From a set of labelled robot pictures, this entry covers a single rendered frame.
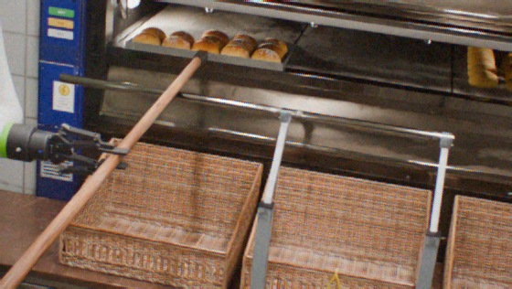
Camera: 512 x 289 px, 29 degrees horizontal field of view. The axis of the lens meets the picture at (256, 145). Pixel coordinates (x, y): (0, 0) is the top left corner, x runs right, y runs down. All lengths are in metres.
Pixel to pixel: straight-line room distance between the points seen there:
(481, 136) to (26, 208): 1.61
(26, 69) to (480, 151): 1.60
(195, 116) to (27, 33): 0.65
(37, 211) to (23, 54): 0.56
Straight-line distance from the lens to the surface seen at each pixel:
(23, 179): 3.76
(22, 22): 3.56
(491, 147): 3.37
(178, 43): 3.40
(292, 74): 3.33
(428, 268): 2.87
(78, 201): 2.19
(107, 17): 3.46
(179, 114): 3.44
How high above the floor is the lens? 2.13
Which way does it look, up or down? 21 degrees down
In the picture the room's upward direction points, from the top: 6 degrees clockwise
